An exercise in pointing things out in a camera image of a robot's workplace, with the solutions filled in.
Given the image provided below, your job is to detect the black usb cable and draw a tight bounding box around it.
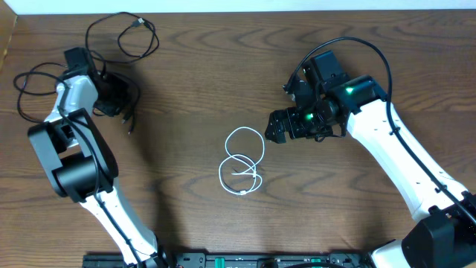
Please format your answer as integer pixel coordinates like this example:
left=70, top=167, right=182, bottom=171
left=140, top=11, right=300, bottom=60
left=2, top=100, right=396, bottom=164
left=85, top=11, right=161, bottom=64

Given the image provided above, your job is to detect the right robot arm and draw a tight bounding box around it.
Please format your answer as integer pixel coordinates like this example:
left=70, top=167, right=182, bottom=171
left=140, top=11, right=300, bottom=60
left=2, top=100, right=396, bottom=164
left=265, top=51, right=475, bottom=267

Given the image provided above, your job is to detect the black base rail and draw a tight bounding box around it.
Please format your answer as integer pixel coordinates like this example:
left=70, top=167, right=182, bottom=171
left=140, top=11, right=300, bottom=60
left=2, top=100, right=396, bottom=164
left=81, top=251, right=376, bottom=268

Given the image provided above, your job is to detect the long black cable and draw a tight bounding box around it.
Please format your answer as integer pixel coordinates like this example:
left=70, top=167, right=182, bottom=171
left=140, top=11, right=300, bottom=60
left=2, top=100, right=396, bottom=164
left=13, top=61, right=142, bottom=135

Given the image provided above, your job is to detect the white cable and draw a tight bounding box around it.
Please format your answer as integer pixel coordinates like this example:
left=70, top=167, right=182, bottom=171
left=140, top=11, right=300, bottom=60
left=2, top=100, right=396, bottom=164
left=218, top=126, right=266, bottom=196

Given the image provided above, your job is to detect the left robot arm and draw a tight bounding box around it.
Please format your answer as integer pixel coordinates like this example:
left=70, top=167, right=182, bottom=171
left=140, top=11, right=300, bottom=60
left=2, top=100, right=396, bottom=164
left=28, top=48, right=176, bottom=267

